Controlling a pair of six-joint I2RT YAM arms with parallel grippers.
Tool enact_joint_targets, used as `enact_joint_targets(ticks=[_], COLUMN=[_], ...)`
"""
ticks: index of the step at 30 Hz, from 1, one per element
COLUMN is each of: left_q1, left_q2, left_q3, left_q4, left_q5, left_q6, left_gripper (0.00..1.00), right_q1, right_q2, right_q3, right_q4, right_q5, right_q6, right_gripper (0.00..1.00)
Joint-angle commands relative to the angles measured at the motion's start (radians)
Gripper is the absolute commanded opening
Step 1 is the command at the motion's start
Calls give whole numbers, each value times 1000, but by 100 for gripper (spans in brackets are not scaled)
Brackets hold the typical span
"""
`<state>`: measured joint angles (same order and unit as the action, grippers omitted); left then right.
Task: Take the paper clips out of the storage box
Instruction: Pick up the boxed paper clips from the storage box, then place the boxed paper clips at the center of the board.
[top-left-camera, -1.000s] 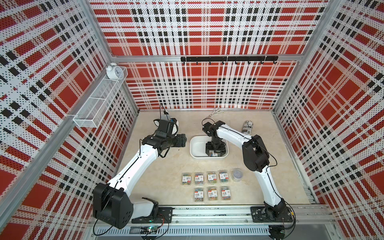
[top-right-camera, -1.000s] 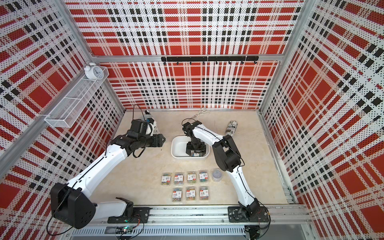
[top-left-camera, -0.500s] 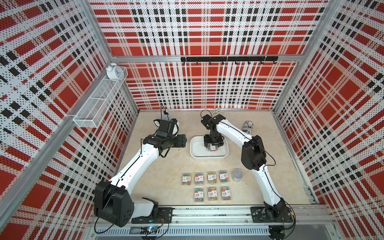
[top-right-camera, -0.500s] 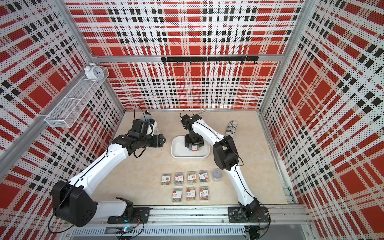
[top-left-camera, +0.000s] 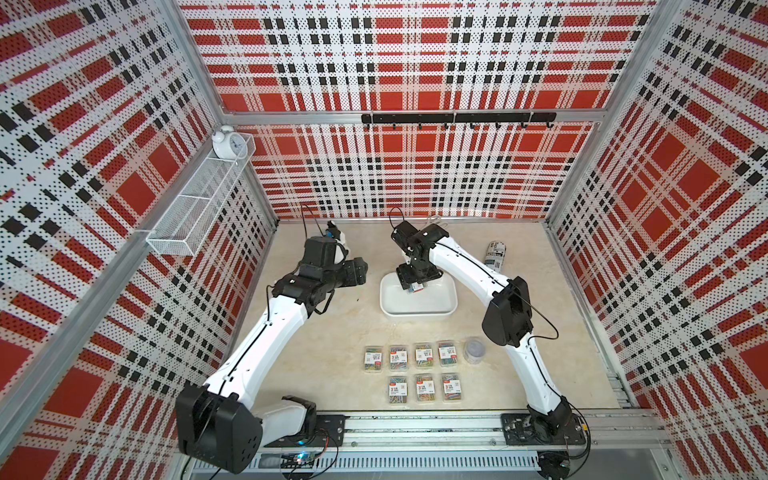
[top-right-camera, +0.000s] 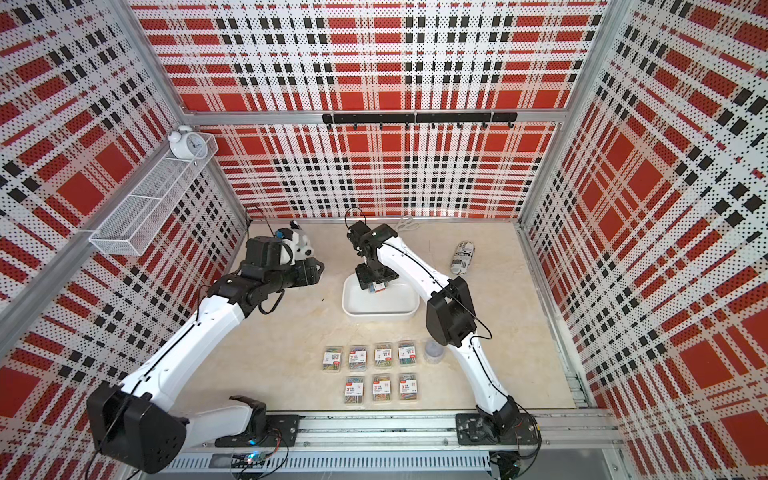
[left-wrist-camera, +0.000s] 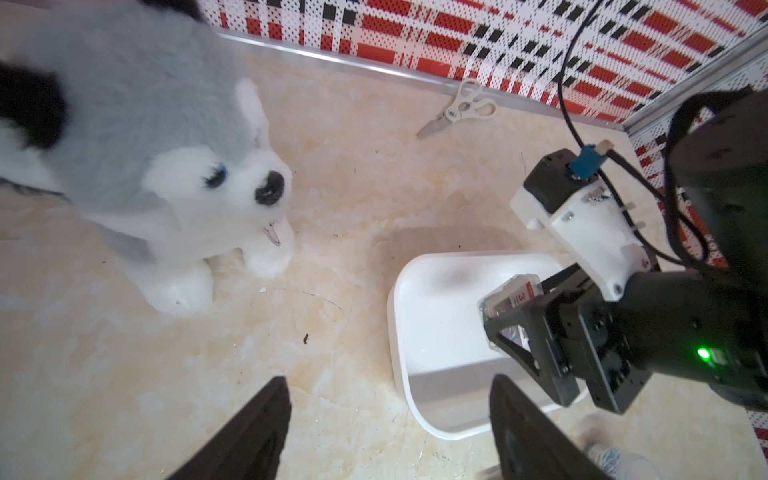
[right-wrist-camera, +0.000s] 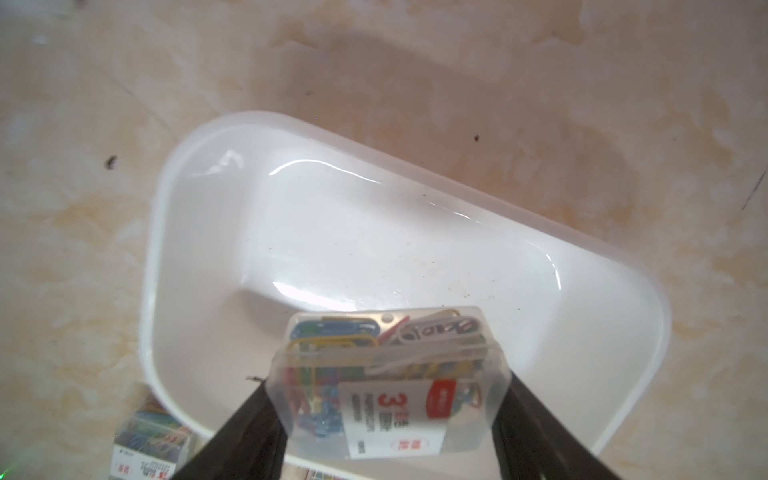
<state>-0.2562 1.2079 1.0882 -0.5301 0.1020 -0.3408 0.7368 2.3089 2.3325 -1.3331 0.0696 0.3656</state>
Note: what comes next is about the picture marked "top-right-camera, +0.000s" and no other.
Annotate white wire mesh shelf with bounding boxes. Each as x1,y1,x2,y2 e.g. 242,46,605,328
89,132,218,257

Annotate white alarm clock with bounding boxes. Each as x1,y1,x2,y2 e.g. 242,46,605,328
168,125,208,160

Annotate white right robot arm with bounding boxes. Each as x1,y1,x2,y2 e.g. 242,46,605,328
347,221,522,436

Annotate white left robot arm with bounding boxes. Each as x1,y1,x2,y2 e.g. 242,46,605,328
87,223,324,474

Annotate white plastic storage box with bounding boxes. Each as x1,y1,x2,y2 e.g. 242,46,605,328
342,275,421,322

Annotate black hook rail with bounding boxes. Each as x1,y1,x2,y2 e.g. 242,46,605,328
321,111,519,127

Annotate grey white husky plush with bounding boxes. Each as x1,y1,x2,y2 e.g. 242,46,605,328
275,221,314,264

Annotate white handled scissors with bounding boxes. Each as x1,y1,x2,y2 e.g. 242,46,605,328
396,215,420,232

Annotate paper clip box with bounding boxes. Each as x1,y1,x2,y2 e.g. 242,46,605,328
343,376,365,405
371,374,392,403
321,345,344,373
368,282,387,293
347,345,368,372
374,342,394,369
397,340,418,368
398,373,419,401

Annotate round clear clip tub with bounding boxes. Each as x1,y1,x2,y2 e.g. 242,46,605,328
423,339,445,364

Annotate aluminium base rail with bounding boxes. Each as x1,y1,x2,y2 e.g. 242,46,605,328
159,409,635,479

